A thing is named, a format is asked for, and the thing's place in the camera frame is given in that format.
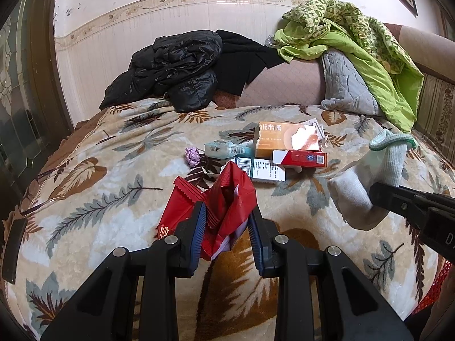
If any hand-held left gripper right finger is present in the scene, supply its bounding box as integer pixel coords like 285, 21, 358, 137
248, 209, 415, 341

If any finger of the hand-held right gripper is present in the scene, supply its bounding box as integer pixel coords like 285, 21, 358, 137
369, 182, 431, 228

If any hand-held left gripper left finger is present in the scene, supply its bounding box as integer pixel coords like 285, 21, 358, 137
41, 201, 207, 341

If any white sock with green cuff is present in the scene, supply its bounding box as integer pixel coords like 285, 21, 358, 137
327, 129, 417, 230

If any red plastic bag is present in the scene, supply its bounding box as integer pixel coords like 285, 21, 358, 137
202, 161, 257, 261

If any blue and white box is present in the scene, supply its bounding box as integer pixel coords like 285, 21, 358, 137
231, 156, 287, 184

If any red flat snack wrapper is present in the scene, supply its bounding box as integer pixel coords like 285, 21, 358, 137
155, 178, 207, 244

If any red mesh bag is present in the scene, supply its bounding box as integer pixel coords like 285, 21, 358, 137
417, 259, 455, 315

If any purple crumpled paper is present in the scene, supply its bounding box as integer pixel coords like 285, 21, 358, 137
185, 146, 202, 168

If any teal crumpled packet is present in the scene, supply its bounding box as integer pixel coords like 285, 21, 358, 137
204, 141, 254, 160

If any red and white box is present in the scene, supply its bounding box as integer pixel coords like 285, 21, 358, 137
272, 149, 328, 167

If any leaf print blanket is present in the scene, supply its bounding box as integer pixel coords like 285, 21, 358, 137
0, 99, 455, 341

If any white paper packet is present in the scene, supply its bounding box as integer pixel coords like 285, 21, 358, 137
302, 118, 328, 148

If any orange cardboard box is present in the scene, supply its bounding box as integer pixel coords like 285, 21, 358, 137
254, 121, 320, 159

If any grey quilted pillow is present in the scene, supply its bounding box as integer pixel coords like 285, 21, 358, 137
320, 49, 381, 116

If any brown sofa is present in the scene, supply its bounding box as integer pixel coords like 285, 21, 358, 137
213, 22, 455, 171

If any black puffer jacket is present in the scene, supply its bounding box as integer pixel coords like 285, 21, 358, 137
99, 29, 224, 112

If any green patterned quilt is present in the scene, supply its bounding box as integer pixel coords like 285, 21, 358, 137
274, 0, 424, 134

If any black cloth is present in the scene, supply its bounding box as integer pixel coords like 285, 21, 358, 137
213, 29, 289, 96

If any black flat device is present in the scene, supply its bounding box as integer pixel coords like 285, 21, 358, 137
1, 217, 28, 285

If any wooden glass door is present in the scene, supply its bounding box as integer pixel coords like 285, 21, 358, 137
0, 0, 75, 171

